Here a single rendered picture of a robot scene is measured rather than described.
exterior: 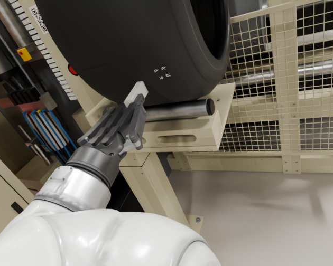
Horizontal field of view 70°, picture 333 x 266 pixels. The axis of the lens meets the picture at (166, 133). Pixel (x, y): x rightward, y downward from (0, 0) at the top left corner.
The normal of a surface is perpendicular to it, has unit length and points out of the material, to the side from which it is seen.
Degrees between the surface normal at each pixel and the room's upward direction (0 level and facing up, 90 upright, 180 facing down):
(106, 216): 32
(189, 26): 93
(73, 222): 36
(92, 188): 68
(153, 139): 90
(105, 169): 73
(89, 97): 90
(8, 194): 90
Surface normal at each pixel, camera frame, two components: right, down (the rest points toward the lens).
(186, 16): 0.82, 0.09
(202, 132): -0.33, 0.61
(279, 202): -0.32, -0.79
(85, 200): 0.68, -0.32
